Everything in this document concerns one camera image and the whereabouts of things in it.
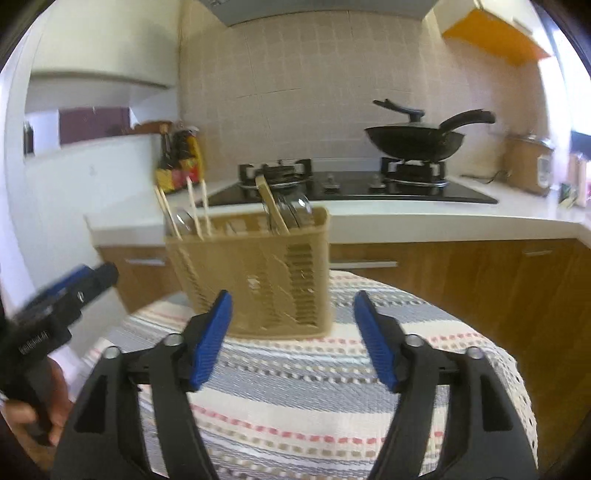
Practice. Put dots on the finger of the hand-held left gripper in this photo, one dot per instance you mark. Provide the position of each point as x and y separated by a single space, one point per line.
64 284
99 281

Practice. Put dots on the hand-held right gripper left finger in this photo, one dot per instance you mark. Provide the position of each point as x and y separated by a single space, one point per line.
212 341

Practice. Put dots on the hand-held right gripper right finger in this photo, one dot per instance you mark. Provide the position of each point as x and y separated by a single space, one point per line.
376 341

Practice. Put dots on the beige plastic utensil basket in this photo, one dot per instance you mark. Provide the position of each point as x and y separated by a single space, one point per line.
258 286

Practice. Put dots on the white chopstick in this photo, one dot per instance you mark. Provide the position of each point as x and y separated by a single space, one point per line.
194 207
206 207
166 207

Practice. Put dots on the steel spoon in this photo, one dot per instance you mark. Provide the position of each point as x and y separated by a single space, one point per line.
184 221
286 210
302 210

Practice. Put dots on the person's left hand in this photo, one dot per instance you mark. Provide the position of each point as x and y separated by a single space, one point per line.
61 406

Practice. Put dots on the striped tablecloth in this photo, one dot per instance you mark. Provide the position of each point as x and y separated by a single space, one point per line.
295 406

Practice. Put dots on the yellow-label dark sauce bottle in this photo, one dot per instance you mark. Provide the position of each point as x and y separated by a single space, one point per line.
167 170

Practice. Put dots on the black gas stove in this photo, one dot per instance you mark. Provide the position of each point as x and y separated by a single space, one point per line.
351 191

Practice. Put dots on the red-label dark sauce bottle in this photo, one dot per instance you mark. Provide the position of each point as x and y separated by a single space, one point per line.
191 157

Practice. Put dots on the grey stove knob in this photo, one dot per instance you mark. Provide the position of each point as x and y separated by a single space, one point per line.
378 184
330 185

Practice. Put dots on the wooden tray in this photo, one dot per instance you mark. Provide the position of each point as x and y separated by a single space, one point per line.
152 126

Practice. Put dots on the black wok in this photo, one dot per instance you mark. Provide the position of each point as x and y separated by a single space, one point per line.
415 141

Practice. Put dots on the beige rice cooker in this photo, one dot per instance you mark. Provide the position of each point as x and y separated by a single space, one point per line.
526 166

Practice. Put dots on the green patterned cup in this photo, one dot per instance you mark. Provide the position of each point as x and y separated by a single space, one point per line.
568 196

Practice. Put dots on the grey range hood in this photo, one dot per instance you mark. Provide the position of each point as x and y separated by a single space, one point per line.
323 9

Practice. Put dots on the white wall cabinet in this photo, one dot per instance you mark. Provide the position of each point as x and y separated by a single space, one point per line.
106 46

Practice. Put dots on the orange-bottomed wall cabinet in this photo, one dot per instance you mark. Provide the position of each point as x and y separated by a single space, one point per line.
494 32

